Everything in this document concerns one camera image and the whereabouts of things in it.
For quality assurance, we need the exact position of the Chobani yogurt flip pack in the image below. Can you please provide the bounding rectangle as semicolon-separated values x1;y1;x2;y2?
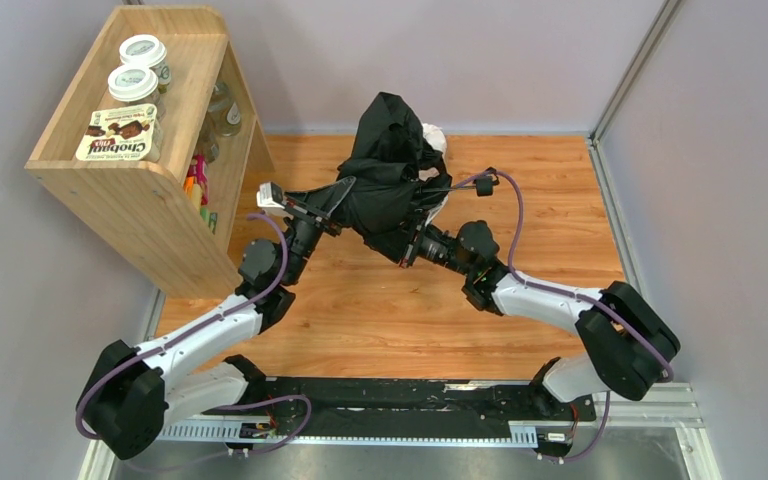
75;103;163;163

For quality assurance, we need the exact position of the wooden shelf unit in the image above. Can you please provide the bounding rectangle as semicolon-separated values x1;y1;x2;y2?
26;5;273;298

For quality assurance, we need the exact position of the black folding umbrella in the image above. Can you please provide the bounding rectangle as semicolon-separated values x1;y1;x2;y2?
336;91;499;263

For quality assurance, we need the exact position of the white lidded cup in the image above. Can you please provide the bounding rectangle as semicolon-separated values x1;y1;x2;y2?
107;64;166;120
119;34;172;94

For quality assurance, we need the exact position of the aluminium frame rail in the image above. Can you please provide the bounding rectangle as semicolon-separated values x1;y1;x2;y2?
92;377;720;479

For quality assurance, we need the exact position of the white lidded cup far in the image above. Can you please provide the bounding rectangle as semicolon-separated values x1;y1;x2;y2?
119;34;172;94

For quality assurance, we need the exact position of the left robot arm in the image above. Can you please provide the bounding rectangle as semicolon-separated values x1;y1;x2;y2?
75;176;356;460

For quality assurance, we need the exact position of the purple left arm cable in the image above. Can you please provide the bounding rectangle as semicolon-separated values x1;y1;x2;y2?
74;211;291;442

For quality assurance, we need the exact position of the white lidded cup near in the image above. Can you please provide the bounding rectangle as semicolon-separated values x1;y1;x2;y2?
107;64;166;120

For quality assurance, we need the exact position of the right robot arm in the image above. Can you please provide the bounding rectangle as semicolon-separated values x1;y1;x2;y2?
399;221;681;403

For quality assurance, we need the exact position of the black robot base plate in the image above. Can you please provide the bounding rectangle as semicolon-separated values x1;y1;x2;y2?
201;376;597;442

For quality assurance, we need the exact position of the corner aluminium post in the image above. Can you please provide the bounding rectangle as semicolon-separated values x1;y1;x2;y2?
589;0;685;144

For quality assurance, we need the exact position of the white paper towel roll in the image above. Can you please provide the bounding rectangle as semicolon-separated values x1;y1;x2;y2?
422;123;448;225

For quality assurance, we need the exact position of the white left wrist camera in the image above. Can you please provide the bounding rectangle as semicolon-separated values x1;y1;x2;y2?
256;182;290;218

